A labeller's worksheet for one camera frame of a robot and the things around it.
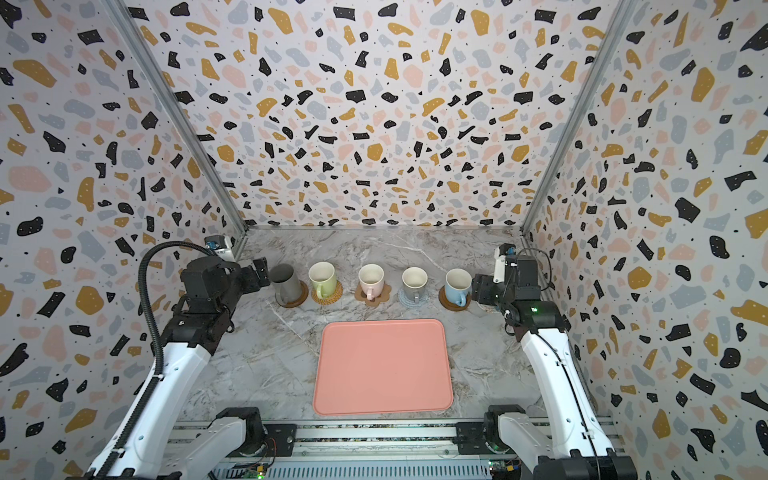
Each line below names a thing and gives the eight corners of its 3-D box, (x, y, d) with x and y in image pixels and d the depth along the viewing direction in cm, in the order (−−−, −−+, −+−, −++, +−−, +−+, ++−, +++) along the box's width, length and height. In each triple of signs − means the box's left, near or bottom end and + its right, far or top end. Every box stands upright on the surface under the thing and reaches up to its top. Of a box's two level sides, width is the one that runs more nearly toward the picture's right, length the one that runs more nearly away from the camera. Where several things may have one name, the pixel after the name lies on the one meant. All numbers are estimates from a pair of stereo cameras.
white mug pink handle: (370, 311, 100) (367, 292, 92) (358, 288, 106) (355, 268, 97) (391, 302, 103) (390, 282, 94) (379, 280, 109) (377, 260, 100)
